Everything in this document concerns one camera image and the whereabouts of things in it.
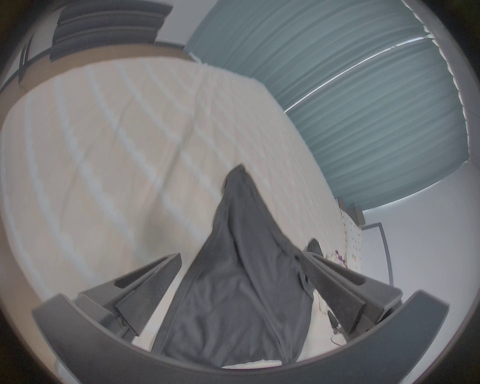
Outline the white printed pillow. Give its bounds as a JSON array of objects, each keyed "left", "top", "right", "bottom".
[{"left": 339, "top": 208, "right": 364, "bottom": 272}]

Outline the white printed garment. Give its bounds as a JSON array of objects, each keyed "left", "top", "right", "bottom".
[{"left": 325, "top": 249, "right": 347, "bottom": 268}]

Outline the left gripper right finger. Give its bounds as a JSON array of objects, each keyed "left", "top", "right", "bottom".
[{"left": 299, "top": 251, "right": 404, "bottom": 335}]

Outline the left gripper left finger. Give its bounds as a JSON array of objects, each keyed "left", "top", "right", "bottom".
[{"left": 77, "top": 253, "right": 182, "bottom": 338}]

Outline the bed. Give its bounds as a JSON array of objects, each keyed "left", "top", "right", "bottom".
[{"left": 0, "top": 56, "right": 394, "bottom": 372}]

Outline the grey bedside table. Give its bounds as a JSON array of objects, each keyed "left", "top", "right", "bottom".
[{"left": 337, "top": 197, "right": 366, "bottom": 226}]

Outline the dark grey chest of drawers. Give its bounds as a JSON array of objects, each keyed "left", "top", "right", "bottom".
[{"left": 50, "top": 2, "right": 173, "bottom": 61}]

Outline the black T-shirt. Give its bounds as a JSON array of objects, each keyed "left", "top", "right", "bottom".
[{"left": 152, "top": 164, "right": 323, "bottom": 370}]

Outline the blue-green curtain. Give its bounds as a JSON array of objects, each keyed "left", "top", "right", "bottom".
[
  {"left": 185, "top": 0, "right": 428, "bottom": 110},
  {"left": 284, "top": 35, "right": 472, "bottom": 211}
]

